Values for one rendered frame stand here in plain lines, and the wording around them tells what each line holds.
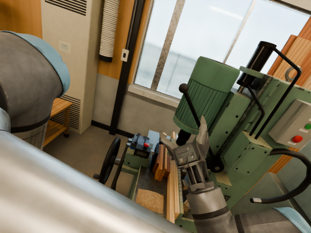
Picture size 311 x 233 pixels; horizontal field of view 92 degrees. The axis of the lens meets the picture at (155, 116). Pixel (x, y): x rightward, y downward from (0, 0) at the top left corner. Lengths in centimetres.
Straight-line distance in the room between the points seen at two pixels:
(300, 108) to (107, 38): 173
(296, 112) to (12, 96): 74
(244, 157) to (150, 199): 42
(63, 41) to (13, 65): 181
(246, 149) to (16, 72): 66
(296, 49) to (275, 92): 149
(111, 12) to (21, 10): 121
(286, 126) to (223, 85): 26
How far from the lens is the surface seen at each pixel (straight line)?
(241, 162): 70
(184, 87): 53
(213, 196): 42
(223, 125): 72
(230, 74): 63
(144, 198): 73
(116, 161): 96
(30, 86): 27
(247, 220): 44
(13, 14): 281
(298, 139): 74
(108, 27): 192
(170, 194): 76
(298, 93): 73
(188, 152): 42
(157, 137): 110
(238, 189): 96
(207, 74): 61
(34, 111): 31
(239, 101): 69
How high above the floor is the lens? 153
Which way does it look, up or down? 27 degrees down
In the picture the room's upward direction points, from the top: 19 degrees clockwise
